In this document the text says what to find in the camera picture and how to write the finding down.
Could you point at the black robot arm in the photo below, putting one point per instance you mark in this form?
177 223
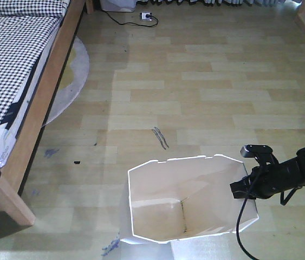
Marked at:
286 195

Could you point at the white plastic trash bin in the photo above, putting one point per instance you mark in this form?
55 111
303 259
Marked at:
183 198

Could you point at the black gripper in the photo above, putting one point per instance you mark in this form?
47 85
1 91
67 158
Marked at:
271 180

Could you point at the light grey pleated curtain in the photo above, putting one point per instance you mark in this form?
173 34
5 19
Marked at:
230 2

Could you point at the black white checkered bedding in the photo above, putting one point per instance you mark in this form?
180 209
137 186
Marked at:
27 32

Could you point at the wooden bed frame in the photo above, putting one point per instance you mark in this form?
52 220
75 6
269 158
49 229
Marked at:
12 173

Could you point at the silver floor power outlet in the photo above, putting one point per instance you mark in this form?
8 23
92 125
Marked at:
146 16

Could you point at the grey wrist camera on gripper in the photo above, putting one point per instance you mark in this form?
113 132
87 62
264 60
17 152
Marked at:
263 154

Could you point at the round grey rug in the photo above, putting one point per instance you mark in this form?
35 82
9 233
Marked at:
72 81

